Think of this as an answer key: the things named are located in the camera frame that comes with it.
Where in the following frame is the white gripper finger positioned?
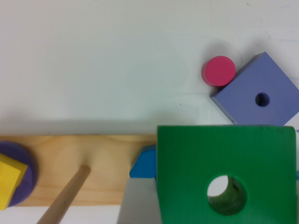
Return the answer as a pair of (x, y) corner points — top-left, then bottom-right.
(117, 178), (162, 224)

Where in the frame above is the green square block with hole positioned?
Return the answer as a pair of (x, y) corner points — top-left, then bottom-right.
(157, 126), (296, 224)

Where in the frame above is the blue octagon block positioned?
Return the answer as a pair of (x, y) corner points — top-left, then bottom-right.
(129, 145), (157, 178)

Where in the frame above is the purple round disc block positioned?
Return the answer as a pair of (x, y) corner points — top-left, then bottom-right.
(0, 141), (38, 207)

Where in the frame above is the small yellow square block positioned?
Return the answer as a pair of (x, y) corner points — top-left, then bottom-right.
(0, 154), (27, 210)

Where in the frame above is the pink cylinder block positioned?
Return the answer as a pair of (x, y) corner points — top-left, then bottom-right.
(201, 56), (235, 87)

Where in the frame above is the purple square block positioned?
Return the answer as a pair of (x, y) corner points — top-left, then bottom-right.
(211, 52), (299, 126)

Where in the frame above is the wooden peg base board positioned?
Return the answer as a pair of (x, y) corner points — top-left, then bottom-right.
(0, 135), (156, 206)

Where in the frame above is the middle wooden peg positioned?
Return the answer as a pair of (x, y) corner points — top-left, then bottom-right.
(36, 165), (91, 224)

